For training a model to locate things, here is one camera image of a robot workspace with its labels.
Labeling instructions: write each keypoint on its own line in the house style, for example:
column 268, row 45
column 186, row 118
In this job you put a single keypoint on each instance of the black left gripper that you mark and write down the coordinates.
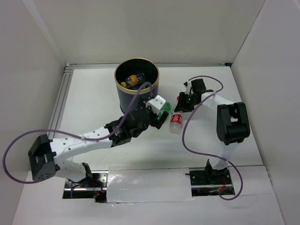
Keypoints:
column 158, row 123

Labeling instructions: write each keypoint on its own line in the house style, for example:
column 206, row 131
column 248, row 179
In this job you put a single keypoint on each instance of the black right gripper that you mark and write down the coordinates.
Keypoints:
column 182, row 106

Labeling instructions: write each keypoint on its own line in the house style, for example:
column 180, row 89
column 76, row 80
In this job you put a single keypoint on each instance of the green bottle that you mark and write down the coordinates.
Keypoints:
column 167, row 107

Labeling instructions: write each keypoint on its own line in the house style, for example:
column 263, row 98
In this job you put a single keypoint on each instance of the clear bottle with red label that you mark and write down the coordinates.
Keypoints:
column 175, row 123

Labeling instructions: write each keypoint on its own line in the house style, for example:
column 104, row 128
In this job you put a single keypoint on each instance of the small bottle with yellow cap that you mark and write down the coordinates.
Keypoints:
column 133, row 80

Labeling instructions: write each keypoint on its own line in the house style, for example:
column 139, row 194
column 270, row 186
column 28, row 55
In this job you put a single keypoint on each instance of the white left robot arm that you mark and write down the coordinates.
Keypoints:
column 50, row 157

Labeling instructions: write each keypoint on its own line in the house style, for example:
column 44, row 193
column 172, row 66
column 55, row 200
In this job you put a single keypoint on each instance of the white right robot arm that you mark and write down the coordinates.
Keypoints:
column 232, row 125

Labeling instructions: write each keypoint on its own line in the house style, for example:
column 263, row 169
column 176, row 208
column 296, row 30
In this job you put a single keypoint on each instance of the dark bin with gold rim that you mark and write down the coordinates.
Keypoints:
column 134, row 66

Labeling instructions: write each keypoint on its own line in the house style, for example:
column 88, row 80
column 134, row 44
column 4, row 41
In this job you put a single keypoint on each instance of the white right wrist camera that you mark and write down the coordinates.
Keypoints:
column 188, row 87

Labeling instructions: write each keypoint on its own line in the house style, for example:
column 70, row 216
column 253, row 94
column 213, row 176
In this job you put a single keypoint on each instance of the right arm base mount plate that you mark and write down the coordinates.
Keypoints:
column 209, row 182

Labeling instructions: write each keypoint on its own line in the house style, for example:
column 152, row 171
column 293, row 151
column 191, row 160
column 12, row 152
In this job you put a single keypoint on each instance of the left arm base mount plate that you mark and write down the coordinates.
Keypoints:
column 95, row 190

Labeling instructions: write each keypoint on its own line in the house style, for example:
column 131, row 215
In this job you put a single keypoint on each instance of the aluminium frame rail left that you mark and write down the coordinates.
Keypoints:
column 61, row 98

